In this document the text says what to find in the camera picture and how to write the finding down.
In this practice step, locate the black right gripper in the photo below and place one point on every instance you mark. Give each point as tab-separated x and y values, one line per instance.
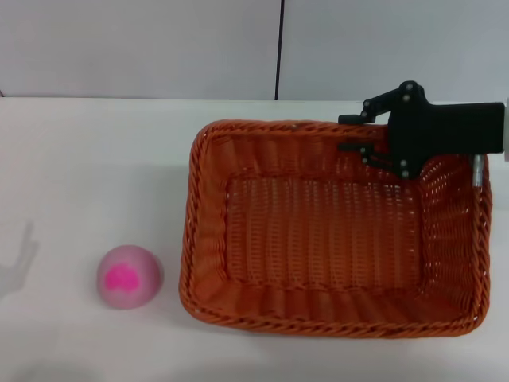
429	127

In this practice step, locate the orange woven wicker basket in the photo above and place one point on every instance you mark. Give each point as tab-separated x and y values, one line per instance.
318	238

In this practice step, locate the pink toy peach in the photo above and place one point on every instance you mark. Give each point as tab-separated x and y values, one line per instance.
127	290

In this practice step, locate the black vertical wall strip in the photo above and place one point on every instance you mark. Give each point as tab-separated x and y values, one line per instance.
280	47

